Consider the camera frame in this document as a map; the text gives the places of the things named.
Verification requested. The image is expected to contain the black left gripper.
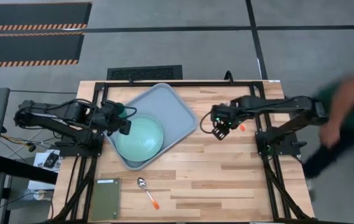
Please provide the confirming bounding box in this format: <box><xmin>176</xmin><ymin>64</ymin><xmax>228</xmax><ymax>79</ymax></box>
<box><xmin>100</xmin><ymin>99</ymin><xmax>133</xmax><ymax>136</ymax></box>

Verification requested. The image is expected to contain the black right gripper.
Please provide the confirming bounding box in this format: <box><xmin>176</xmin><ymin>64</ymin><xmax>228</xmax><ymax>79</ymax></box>
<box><xmin>210</xmin><ymin>103</ymin><xmax>240</xmax><ymax>141</ymax></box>

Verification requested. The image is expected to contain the pale green round plate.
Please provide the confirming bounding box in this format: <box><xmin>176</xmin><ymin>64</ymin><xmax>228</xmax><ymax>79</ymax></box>
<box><xmin>114</xmin><ymin>114</ymin><xmax>165</xmax><ymax>163</ymax></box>

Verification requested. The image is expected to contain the metal spoon orange handle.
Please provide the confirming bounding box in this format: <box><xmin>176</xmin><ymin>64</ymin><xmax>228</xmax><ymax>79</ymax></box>
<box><xmin>136</xmin><ymin>177</ymin><xmax>161</xmax><ymax>210</ymax></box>

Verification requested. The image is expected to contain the grey plastic tray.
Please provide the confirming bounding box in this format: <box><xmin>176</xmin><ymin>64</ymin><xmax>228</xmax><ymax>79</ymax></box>
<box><xmin>103</xmin><ymin>82</ymin><xmax>199</xmax><ymax>172</ymax></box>

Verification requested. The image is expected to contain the black floor vent grille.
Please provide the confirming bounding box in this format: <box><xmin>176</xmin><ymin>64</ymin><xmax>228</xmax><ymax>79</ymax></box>
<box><xmin>106</xmin><ymin>65</ymin><xmax>184</xmax><ymax>81</ymax></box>

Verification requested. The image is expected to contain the small black device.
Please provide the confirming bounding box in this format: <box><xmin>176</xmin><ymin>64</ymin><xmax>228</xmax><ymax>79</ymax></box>
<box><xmin>43</xmin><ymin>151</ymin><xmax>60</xmax><ymax>169</ymax></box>

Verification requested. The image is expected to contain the olive green notebook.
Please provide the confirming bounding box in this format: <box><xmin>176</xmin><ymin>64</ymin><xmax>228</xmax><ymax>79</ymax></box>
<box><xmin>90</xmin><ymin>177</ymin><xmax>123</xmax><ymax>222</ymax></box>

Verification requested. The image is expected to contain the white paper sheet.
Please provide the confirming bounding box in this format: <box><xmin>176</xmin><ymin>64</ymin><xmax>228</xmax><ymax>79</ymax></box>
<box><xmin>33</xmin><ymin>149</ymin><xmax>61</xmax><ymax>170</ymax></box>

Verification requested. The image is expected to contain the black side desk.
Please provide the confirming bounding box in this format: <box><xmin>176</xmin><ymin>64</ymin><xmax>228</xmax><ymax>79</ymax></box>
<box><xmin>0</xmin><ymin>154</ymin><xmax>59</xmax><ymax>185</ymax></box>

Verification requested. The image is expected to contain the black hazard-striped floor mat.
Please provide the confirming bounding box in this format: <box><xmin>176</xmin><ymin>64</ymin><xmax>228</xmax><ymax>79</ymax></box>
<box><xmin>0</xmin><ymin>32</ymin><xmax>85</xmax><ymax>68</ymax></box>
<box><xmin>0</xmin><ymin>1</ymin><xmax>93</xmax><ymax>32</ymax></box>

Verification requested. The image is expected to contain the person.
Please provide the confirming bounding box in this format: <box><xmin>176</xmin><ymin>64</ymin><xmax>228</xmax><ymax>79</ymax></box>
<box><xmin>300</xmin><ymin>63</ymin><xmax>354</xmax><ymax>187</ymax></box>

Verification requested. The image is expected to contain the black cable loop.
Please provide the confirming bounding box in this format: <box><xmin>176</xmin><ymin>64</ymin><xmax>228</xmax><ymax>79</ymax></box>
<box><xmin>223</xmin><ymin>70</ymin><xmax>235</xmax><ymax>84</ymax></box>

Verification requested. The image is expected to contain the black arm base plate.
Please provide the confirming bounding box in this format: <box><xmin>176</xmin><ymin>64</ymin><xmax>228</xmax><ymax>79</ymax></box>
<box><xmin>254</xmin><ymin>130</ymin><xmax>307</xmax><ymax>157</ymax></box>
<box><xmin>58</xmin><ymin>132</ymin><xmax>105</xmax><ymax>157</ymax></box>

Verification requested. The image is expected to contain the black aluminium table frame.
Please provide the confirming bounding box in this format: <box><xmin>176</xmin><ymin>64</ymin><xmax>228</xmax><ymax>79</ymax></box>
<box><xmin>47</xmin><ymin>80</ymin><xmax>317</xmax><ymax>223</ymax></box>

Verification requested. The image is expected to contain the yellow cable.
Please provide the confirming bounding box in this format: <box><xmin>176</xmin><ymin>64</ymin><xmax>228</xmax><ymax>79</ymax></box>
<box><xmin>0</xmin><ymin>134</ymin><xmax>30</xmax><ymax>147</ymax></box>

